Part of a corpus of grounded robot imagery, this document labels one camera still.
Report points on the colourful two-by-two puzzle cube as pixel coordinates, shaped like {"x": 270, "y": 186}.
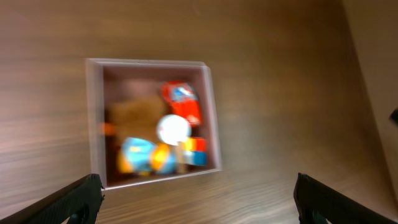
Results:
{"x": 195, "y": 151}

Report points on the white box with pink interior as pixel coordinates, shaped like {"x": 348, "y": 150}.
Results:
{"x": 112, "y": 79}

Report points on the brown plush toy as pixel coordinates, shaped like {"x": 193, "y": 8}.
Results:
{"x": 134, "y": 118}

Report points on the pig face rattle drum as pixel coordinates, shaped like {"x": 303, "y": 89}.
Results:
{"x": 174, "y": 130}

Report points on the red toy fire truck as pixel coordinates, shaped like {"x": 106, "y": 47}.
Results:
{"x": 182, "y": 100}

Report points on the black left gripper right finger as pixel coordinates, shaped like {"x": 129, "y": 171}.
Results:
{"x": 318, "y": 203}

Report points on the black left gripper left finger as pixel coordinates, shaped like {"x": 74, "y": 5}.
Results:
{"x": 78, "y": 202}

